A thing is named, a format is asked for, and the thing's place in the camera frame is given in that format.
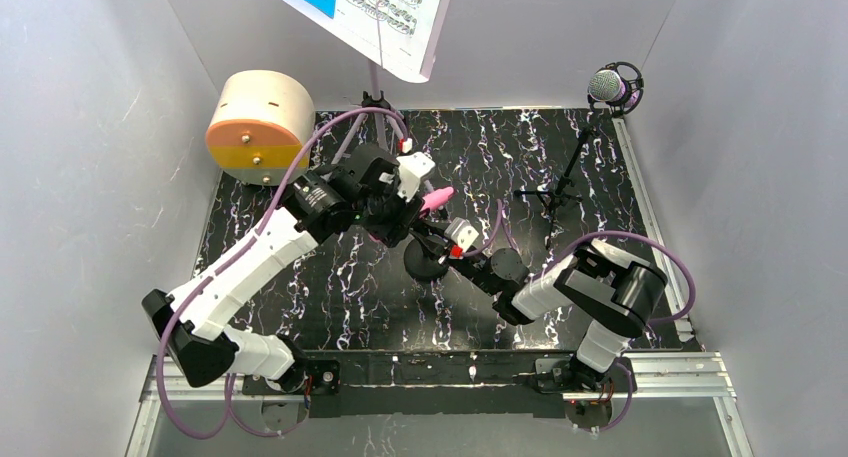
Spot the black round-base desktop mic stand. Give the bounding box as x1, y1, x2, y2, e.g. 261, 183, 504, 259
404, 213, 449, 283

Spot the pink microphone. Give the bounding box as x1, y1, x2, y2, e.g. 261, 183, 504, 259
421, 187, 455, 213

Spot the black tripod microphone stand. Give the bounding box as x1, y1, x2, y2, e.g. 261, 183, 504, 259
512, 111, 599, 248

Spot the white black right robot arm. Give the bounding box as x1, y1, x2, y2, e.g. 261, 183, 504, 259
404, 223, 668, 393

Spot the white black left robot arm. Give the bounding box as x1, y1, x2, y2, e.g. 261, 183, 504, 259
141, 144, 435, 387

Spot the purple tripod music stand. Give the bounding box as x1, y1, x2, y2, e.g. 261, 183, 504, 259
331, 60, 413, 165

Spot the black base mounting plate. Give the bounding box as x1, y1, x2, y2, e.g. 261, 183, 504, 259
242, 350, 637, 419

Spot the beige orange drawer cabinet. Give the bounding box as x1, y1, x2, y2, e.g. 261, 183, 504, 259
205, 70, 316, 186

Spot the white sheet music book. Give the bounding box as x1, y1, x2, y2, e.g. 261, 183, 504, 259
281, 0, 450, 84

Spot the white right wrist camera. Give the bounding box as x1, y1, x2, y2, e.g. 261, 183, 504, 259
444, 218, 480, 259

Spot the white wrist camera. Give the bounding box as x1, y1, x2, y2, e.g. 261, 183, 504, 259
444, 218, 480, 259
397, 152, 435, 202

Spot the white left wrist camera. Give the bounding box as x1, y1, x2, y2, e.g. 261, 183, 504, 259
397, 152, 435, 202

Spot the aluminium frame rail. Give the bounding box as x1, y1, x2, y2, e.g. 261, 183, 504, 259
125, 118, 754, 456

